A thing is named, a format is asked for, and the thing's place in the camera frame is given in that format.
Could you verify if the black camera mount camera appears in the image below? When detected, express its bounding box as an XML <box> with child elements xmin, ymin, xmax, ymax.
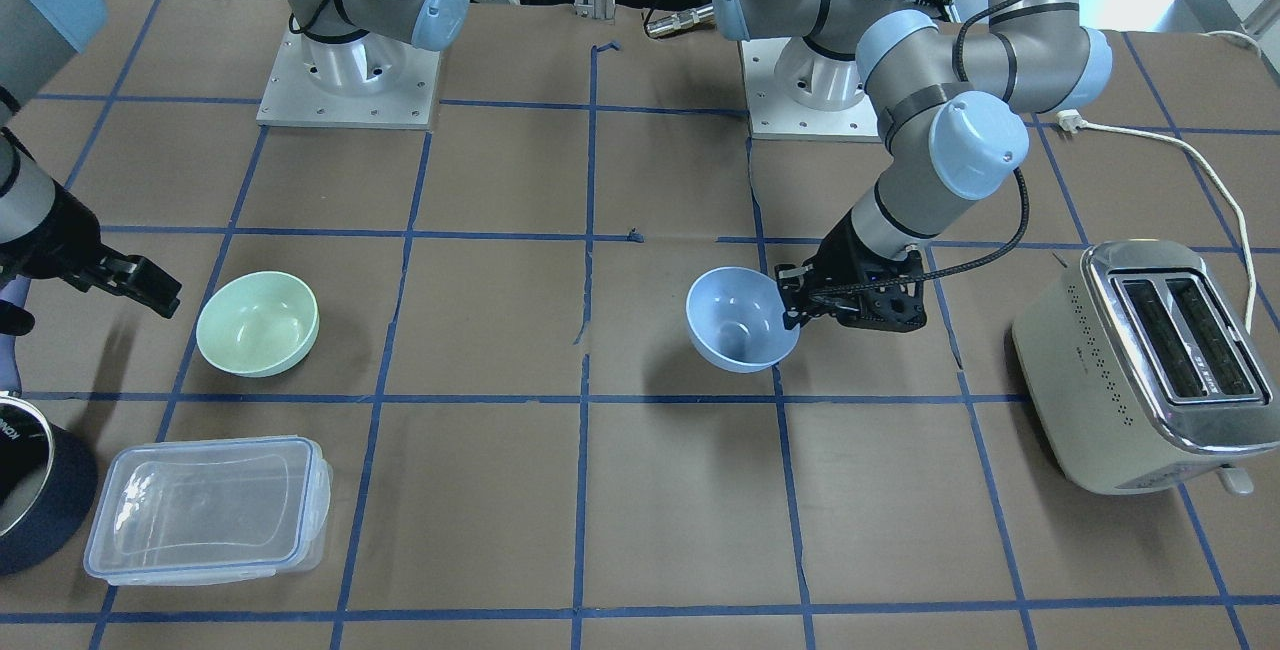
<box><xmin>815</xmin><ymin>246</ymin><xmax>927</xmax><ymax>334</ymax></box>

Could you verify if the green bowl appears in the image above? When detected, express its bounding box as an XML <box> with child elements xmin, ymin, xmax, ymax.
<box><xmin>196</xmin><ymin>271</ymin><xmax>320</xmax><ymax>377</ymax></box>

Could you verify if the cream two-slot toaster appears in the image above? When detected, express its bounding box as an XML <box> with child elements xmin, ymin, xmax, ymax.
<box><xmin>1011</xmin><ymin>239</ymin><xmax>1279</xmax><ymax>496</ymax></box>

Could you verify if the white toaster power cable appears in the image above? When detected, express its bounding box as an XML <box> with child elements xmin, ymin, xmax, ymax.
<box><xmin>1056</xmin><ymin>29</ymin><xmax>1274</xmax><ymax>335</ymax></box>

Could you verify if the metal cable connector plug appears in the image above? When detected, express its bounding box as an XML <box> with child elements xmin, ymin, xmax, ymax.
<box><xmin>643</xmin><ymin>3</ymin><xmax>716</xmax><ymax>40</ymax></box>

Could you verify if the blue bowl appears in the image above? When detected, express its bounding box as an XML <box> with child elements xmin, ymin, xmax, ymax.
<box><xmin>685</xmin><ymin>266</ymin><xmax>800</xmax><ymax>375</ymax></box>

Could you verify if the metal base plate camera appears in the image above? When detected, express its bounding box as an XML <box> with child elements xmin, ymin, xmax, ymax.
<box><xmin>256</xmin><ymin>29</ymin><xmax>442</xmax><ymax>131</ymax></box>
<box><xmin>739</xmin><ymin>38</ymin><xmax>879</xmax><ymax>143</ymax></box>

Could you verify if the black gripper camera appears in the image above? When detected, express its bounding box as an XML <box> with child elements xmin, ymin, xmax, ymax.
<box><xmin>776</xmin><ymin>211</ymin><xmax>906</xmax><ymax>331</ymax></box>
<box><xmin>1</xmin><ymin>186</ymin><xmax>182</xmax><ymax>319</ymax></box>

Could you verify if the clear plastic food container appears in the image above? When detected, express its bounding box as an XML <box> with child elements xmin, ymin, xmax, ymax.
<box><xmin>83</xmin><ymin>436</ymin><xmax>332</xmax><ymax>586</ymax></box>

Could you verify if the dark blue saucepan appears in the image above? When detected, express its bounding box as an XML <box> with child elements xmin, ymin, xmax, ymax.
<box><xmin>1</xmin><ymin>331</ymin><xmax>99</xmax><ymax>576</ymax></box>

